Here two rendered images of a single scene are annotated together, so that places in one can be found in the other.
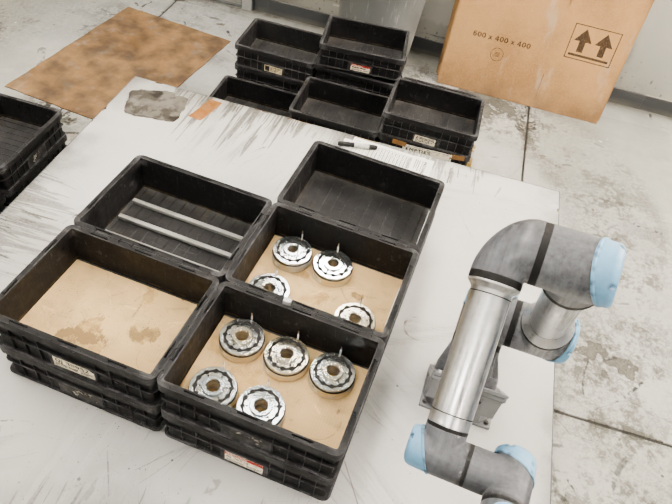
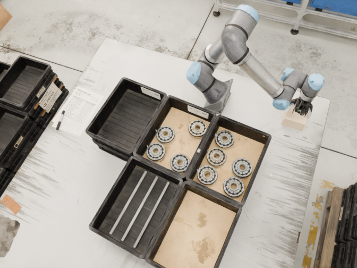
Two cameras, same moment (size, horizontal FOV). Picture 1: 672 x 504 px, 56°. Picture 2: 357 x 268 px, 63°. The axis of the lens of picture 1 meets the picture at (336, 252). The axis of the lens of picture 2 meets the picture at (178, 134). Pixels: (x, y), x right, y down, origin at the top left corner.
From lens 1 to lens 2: 1.01 m
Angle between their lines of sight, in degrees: 40
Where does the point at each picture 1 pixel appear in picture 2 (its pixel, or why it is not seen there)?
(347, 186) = (108, 124)
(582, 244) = (244, 16)
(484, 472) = (295, 83)
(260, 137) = (44, 171)
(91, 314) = (189, 246)
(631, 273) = (112, 33)
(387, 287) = (175, 114)
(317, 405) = (236, 147)
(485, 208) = (113, 69)
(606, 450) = not seen: hidden behind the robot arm
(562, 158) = (34, 38)
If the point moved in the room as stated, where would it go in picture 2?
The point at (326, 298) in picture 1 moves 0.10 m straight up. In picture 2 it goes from (181, 139) to (180, 131)
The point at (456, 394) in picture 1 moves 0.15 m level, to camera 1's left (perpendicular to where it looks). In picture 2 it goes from (274, 83) to (270, 110)
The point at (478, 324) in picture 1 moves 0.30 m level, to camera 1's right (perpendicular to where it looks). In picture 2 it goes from (257, 66) to (266, 18)
